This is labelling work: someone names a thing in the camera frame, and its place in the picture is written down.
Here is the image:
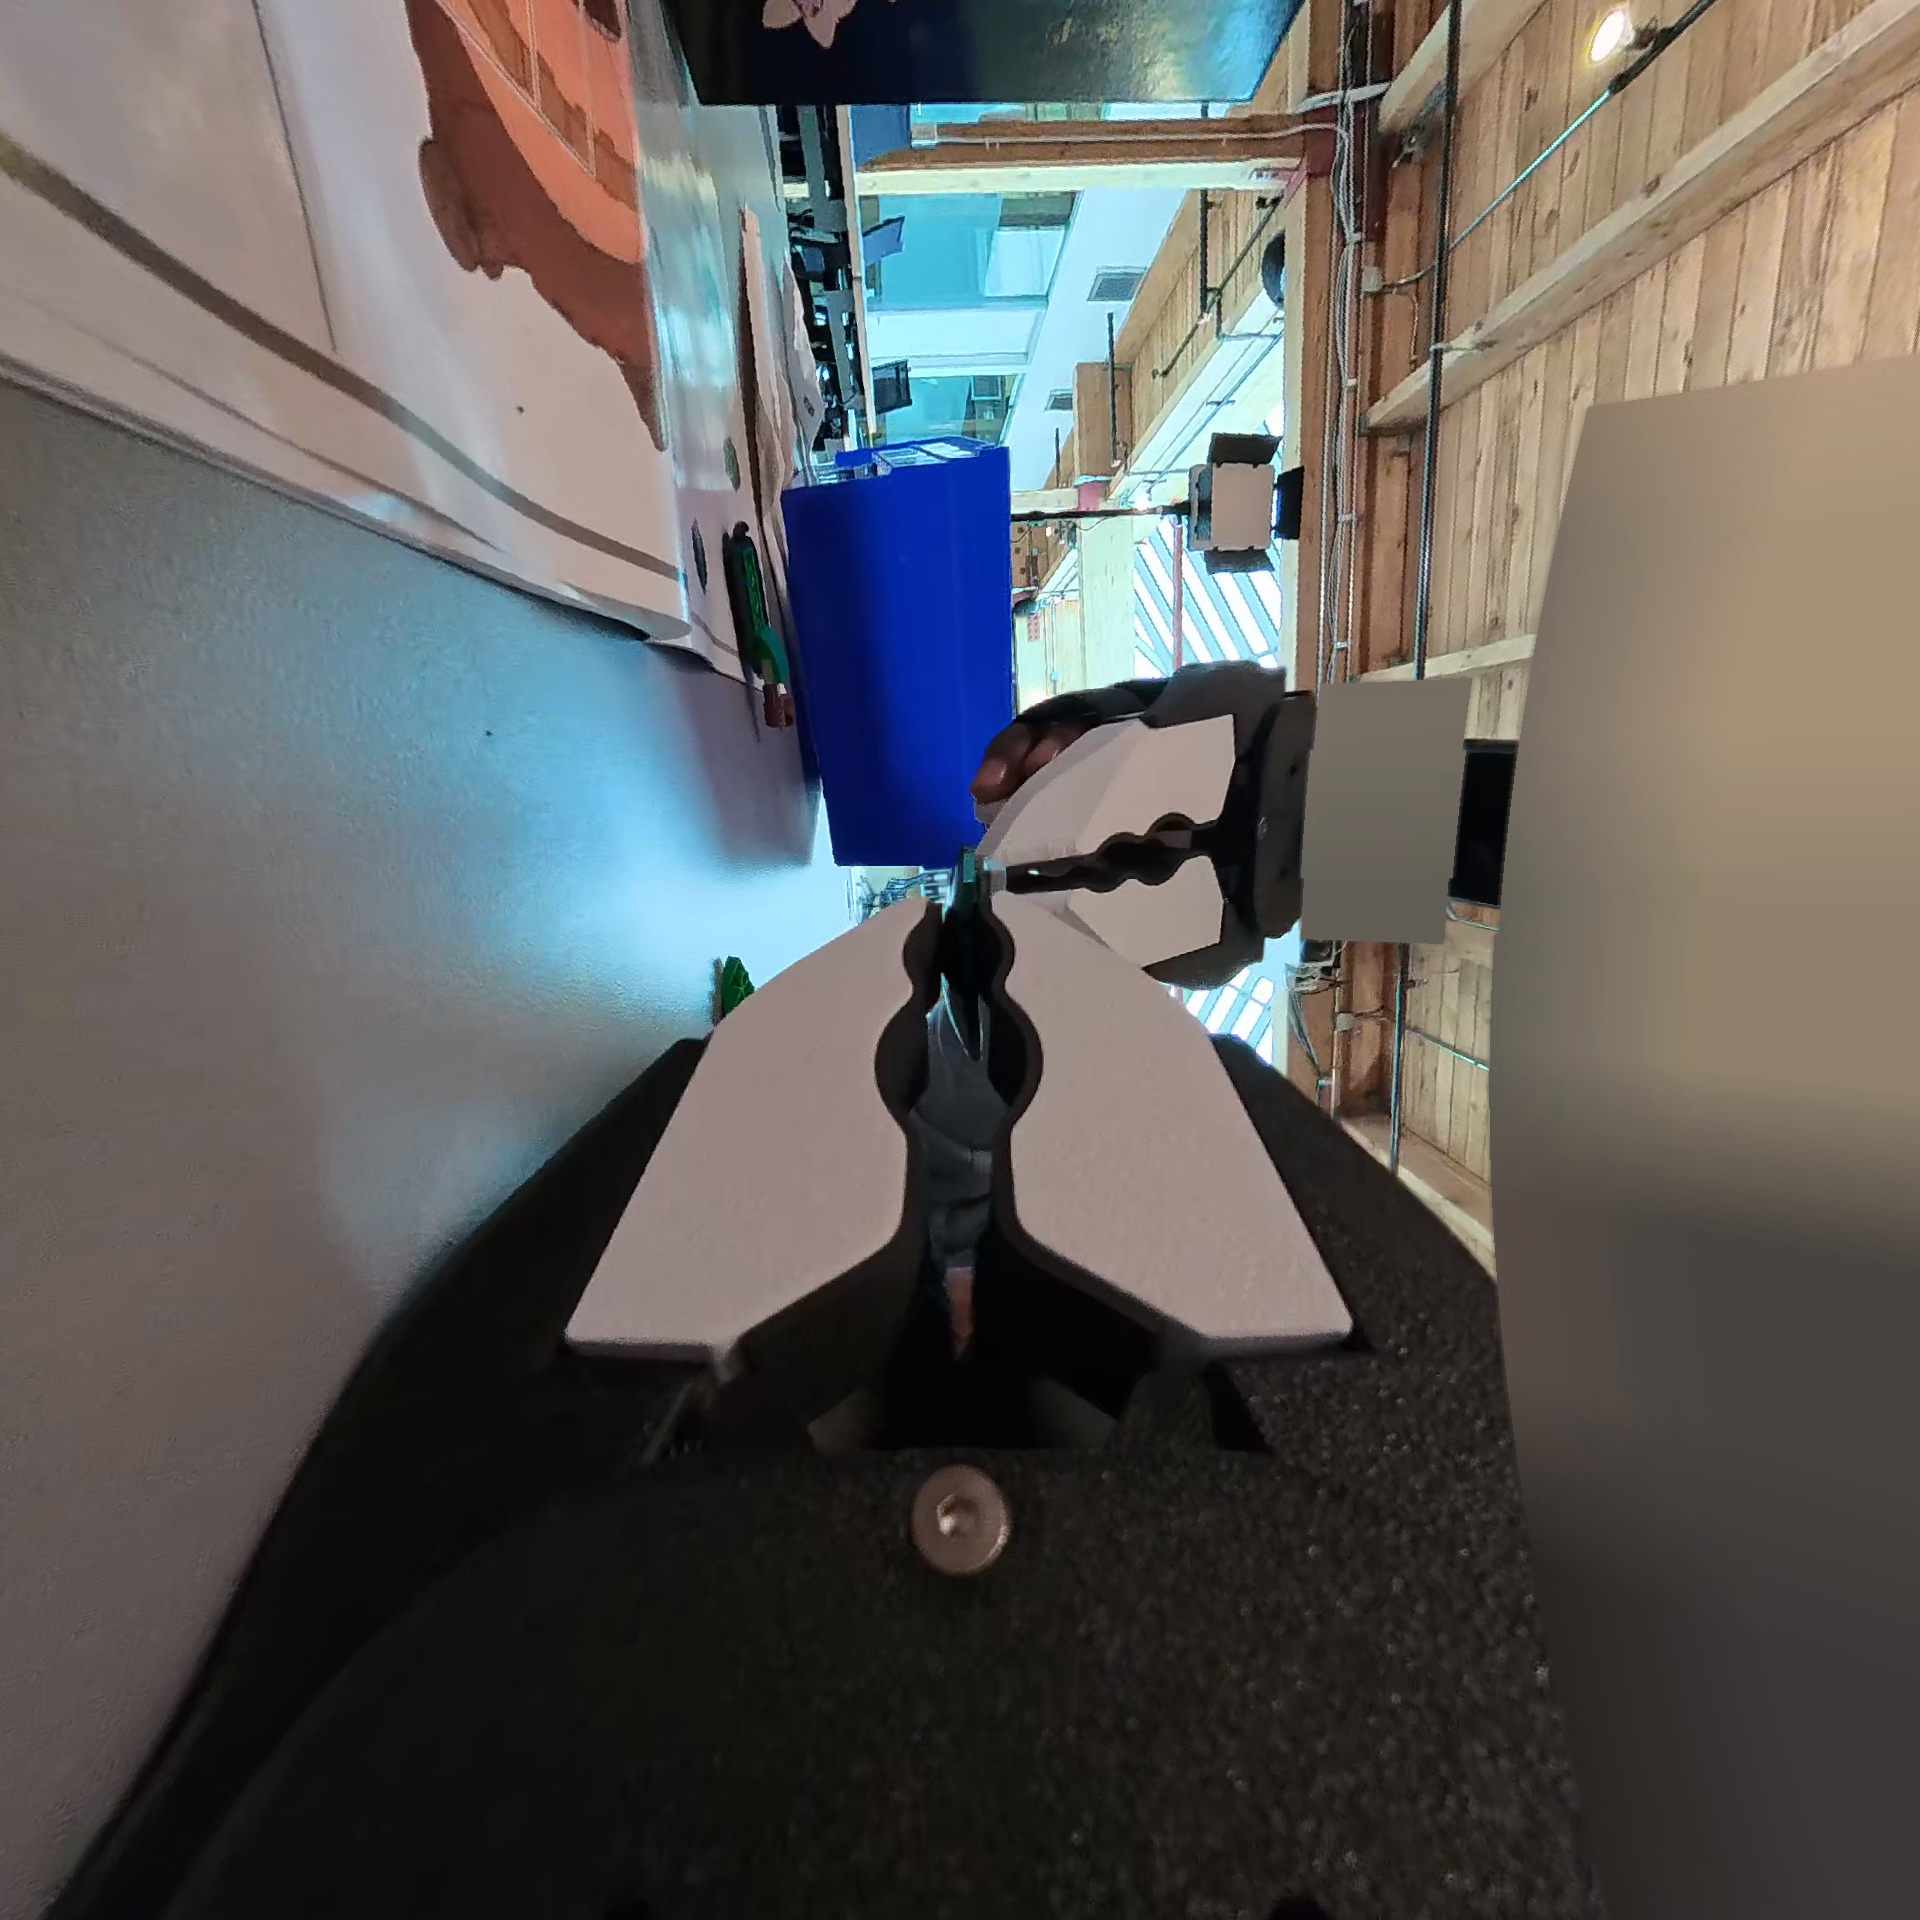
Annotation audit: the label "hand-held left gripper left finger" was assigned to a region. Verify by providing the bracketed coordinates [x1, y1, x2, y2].
[564, 900, 927, 1377]

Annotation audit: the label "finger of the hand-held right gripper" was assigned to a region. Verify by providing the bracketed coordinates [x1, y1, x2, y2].
[975, 712, 1242, 874]
[994, 859, 1234, 980]

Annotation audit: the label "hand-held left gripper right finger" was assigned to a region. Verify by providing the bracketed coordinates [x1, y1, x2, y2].
[982, 897, 1356, 1363]

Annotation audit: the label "small green brick leaf piece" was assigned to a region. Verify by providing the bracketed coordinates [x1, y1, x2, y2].
[936, 852, 1004, 1002]

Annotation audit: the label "grey desk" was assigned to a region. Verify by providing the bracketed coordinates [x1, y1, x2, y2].
[0, 374, 932, 1913]

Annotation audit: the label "person's right hand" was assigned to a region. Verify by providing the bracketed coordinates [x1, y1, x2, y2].
[970, 678, 1160, 806]

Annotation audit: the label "blue plastic bin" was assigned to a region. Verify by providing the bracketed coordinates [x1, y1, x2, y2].
[779, 441, 1022, 874]

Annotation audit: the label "studio light panel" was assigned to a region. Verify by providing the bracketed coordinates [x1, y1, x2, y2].
[1184, 429, 1309, 577]

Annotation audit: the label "green markers on table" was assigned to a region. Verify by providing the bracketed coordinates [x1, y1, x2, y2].
[719, 524, 800, 734]

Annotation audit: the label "dark flower-print box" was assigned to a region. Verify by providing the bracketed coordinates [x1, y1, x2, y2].
[661, 0, 1309, 110]

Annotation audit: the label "white instruction booklet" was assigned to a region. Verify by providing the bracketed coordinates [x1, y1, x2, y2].
[0, 0, 711, 666]

